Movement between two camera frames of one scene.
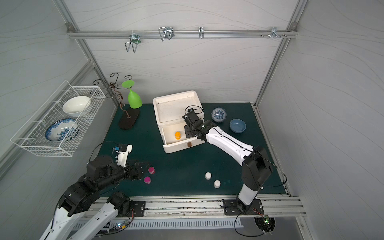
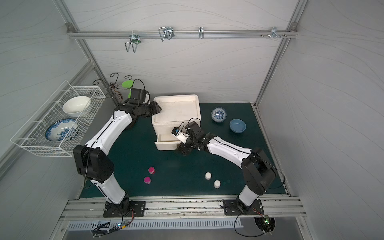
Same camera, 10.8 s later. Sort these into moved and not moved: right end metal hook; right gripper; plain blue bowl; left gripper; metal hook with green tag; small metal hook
Moved: right gripper; left gripper
Not moved: metal hook with green tag; plain blue bowl; small metal hook; right end metal hook
